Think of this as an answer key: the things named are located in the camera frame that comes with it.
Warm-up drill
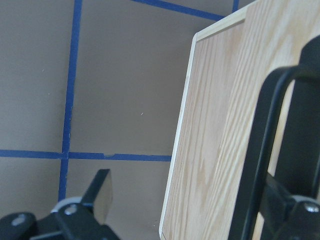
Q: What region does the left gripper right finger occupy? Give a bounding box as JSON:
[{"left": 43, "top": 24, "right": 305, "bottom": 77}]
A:
[{"left": 259, "top": 174, "right": 320, "bottom": 240}]

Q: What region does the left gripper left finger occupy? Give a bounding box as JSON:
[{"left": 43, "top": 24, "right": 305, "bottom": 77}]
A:
[{"left": 51, "top": 169, "right": 113, "bottom": 240}]

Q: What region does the wooden drawer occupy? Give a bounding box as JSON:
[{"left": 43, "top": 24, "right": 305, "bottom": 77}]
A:
[{"left": 174, "top": 0, "right": 320, "bottom": 240}]

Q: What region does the wooden drawer cabinet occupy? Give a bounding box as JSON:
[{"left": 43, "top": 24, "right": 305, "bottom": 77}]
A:
[{"left": 158, "top": 0, "right": 251, "bottom": 240}]

